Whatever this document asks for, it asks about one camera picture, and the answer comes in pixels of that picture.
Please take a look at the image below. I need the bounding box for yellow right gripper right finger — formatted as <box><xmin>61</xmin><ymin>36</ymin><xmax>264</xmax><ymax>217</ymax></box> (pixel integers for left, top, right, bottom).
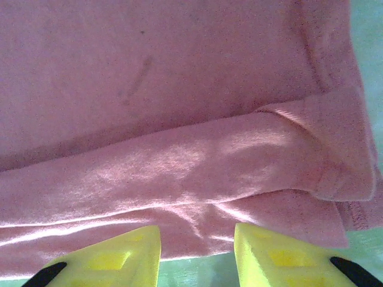
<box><xmin>233</xmin><ymin>222</ymin><xmax>383</xmax><ymax>287</ymax></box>

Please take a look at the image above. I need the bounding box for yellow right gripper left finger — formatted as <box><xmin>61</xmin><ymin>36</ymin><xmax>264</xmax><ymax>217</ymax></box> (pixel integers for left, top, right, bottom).
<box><xmin>28</xmin><ymin>224</ymin><xmax>164</xmax><ymax>287</ymax></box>

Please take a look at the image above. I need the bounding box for pink t-shirt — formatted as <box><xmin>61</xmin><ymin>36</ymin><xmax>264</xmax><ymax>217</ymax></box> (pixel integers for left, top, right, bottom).
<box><xmin>0</xmin><ymin>0</ymin><xmax>376</xmax><ymax>280</ymax></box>

